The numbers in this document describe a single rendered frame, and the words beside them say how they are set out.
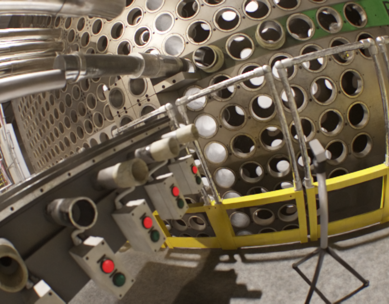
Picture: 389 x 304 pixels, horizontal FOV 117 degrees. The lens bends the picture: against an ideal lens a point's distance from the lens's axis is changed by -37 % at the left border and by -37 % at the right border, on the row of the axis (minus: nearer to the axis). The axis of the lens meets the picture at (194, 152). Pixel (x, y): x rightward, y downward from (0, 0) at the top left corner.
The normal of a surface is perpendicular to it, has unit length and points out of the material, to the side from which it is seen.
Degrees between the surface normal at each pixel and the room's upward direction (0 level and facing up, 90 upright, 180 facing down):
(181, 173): 90
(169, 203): 90
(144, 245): 90
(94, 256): 90
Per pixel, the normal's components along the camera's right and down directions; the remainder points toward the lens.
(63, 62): -0.37, 0.36
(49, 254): 0.85, -0.23
